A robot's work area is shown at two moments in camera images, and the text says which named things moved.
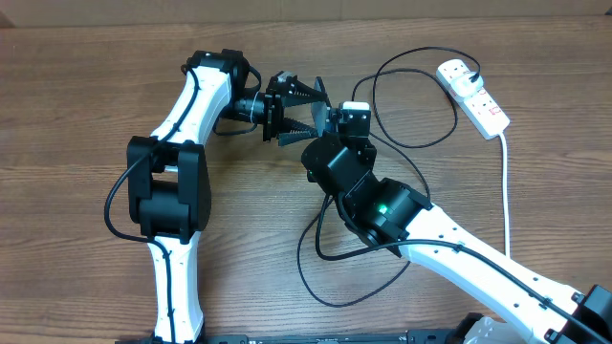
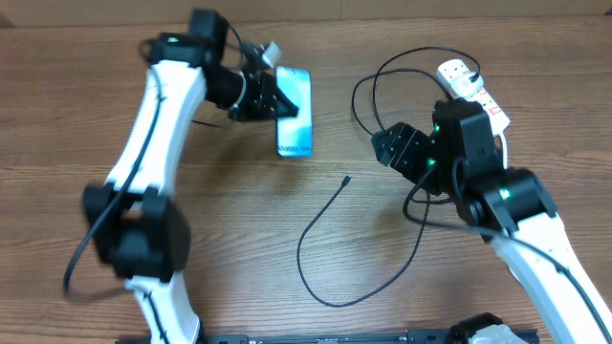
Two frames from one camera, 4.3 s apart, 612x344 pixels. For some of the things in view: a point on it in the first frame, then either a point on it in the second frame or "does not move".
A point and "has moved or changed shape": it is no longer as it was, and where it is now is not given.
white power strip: (478, 108) does not move
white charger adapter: (467, 84) does not move
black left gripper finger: (299, 93) -> (284, 107)
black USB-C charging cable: (404, 157) has moved or changed shape
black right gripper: (370, 154) -> (404, 145)
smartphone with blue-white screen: (319, 111) has moved or changed shape
